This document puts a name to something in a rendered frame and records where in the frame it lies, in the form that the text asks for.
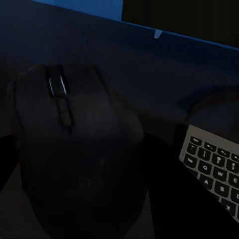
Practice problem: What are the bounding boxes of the keyboard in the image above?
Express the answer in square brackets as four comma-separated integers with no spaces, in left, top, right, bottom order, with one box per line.
[179,125,239,223]

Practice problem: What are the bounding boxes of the mouse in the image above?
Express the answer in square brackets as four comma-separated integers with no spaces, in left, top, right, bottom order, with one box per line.
[6,59,148,239]

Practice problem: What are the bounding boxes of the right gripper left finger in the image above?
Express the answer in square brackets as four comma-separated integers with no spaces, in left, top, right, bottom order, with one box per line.
[0,135,19,192]

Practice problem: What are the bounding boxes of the monitor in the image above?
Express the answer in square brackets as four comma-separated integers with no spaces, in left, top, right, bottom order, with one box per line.
[121,0,239,115]

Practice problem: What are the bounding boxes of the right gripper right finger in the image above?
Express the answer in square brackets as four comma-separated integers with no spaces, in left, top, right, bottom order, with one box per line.
[144,132,239,239]

